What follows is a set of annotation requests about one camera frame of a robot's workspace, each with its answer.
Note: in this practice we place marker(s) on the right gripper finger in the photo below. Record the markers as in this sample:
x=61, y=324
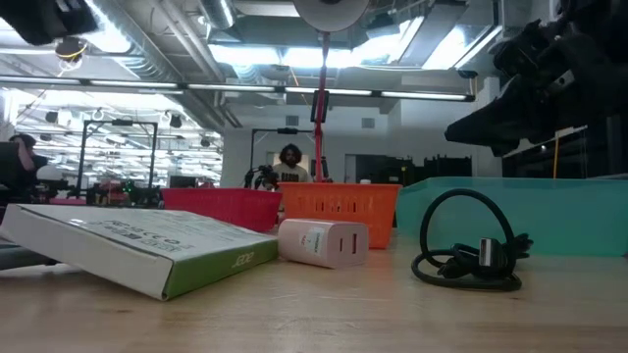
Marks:
x=520, y=137
x=505, y=108

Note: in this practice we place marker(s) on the person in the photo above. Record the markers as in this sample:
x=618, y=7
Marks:
x=290, y=169
x=19, y=166

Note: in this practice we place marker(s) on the orange plastic basket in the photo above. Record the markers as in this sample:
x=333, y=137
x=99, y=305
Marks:
x=343, y=206

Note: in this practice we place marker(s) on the white card reader box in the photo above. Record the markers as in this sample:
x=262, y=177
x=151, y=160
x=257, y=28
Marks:
x=122, y=235

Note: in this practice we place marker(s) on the black aluminium rig frame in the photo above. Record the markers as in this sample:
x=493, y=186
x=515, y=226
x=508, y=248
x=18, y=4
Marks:
x=279, y=88

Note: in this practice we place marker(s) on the red desk lamp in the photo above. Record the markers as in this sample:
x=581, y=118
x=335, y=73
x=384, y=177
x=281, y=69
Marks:
x=321, y=73

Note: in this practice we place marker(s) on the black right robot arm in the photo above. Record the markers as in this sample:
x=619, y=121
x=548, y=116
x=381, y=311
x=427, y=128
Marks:
x=598, y=12

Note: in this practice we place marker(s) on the black background rig frame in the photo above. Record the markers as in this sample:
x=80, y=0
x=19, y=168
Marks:
x=83, y=157

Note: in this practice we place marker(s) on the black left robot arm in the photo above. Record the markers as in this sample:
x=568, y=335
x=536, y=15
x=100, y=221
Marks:
x=44, y=19

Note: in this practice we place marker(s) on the black background robot arm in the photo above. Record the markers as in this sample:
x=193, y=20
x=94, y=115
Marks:
x=262, y=176

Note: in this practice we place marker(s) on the pink wall charger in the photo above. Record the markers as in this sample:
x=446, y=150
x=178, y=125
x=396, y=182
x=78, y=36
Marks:
x=324, y=242

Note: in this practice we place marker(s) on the teal plastic bin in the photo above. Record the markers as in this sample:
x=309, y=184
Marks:
x=564, y=216

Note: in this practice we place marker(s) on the clear acrylic panel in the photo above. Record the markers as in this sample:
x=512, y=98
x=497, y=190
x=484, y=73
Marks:
x=539, y=157

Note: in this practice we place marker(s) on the red plastic basket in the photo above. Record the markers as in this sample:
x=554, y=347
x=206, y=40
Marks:
x=221, y=208

